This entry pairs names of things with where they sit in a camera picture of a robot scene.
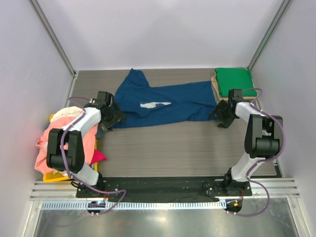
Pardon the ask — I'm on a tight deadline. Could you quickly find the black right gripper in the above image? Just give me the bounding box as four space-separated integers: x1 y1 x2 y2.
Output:
209 100 237 129

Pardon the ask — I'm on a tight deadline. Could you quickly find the blue Mickey print t-shirt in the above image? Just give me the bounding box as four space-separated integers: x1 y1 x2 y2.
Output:
114 69 217 128

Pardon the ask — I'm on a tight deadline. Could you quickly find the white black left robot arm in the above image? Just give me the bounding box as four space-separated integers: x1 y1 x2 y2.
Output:
46 91 126 198

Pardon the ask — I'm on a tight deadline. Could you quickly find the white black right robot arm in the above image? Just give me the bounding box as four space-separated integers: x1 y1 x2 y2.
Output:
203 89 285 197

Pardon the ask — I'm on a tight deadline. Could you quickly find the pink t-shirt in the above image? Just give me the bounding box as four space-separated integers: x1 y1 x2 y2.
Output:
35 117 98 174

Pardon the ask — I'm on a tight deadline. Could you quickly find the folded green t-shirt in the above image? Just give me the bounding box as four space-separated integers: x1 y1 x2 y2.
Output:
215 68 254 97

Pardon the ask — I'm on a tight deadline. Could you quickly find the folded beige t-shirt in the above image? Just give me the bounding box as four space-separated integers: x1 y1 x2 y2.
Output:
211 75 257 101

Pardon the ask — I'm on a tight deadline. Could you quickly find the magenta t-shirt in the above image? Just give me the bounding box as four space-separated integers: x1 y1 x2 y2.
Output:
90 150 107 165

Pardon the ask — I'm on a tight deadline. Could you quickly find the cream white t-shirt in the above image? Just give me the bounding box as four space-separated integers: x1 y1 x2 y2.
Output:
50 106 83 122

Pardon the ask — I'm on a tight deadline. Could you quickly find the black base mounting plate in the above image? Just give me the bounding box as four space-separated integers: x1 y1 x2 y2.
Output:
75 176 252 200

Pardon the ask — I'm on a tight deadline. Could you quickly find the yellow plastic bin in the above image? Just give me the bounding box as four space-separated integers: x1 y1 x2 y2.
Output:
43 114 99 183

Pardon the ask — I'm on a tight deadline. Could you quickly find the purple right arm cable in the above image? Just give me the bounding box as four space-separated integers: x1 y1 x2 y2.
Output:
227 87 287 218

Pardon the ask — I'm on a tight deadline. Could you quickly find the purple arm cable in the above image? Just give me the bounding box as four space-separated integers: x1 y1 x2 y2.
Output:
227 87 287 218
59 96 126 214

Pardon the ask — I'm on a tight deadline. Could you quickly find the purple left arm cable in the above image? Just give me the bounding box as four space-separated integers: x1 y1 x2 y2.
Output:
59 96 126 214

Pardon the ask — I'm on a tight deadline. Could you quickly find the left aluminium frame post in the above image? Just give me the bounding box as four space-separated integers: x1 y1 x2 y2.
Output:
29 0 76 78

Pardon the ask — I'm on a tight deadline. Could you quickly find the aluminium frame post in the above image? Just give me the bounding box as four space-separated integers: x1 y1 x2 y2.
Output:
29 0 76 78
247 0 292 70

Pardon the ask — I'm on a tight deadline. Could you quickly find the aluminium extrusion rail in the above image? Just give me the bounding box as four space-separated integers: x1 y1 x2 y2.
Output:
30 177 300 203

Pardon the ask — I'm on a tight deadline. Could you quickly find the white slotted cable duct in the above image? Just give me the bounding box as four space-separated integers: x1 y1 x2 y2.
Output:
41 200 226 211

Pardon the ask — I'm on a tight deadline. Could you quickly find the right aluminium frame post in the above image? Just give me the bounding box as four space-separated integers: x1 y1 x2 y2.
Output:
247 0 292 70

